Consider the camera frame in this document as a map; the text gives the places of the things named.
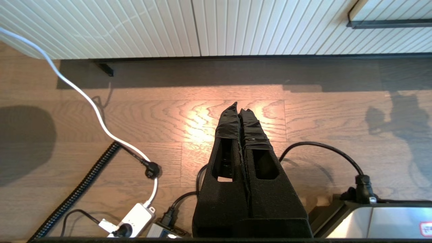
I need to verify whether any white fluted drawer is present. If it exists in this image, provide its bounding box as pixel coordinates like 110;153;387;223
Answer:
347;0;432;54

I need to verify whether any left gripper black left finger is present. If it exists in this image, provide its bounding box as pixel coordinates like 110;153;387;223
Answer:
192;102;252;237

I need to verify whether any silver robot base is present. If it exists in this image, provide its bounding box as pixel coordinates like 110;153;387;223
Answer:
308;194;432;239

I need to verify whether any grey power adapter box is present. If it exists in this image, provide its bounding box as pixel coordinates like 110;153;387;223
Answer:
146;221;191;239

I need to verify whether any white ribbed tv cabinet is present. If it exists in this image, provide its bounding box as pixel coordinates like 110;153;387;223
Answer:
0;0;432;63

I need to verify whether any black angled power plug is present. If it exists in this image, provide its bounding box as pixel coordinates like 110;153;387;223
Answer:
117;143;162;180

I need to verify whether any thick white power cable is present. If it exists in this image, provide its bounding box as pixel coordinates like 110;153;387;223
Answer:
0;27;159;208

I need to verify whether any black plug with thin cable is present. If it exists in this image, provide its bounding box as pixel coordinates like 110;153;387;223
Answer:
60;210;133;238

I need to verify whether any black spiral coiled cable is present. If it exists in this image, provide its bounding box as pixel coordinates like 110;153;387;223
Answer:
29;142;121;241

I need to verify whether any white power strip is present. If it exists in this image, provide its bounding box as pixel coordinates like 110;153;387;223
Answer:
98;202;156;238

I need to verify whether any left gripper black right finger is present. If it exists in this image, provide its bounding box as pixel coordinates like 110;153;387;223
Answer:
239;108;313;237

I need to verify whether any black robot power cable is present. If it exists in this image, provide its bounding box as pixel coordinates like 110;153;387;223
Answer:
161;141;377;228

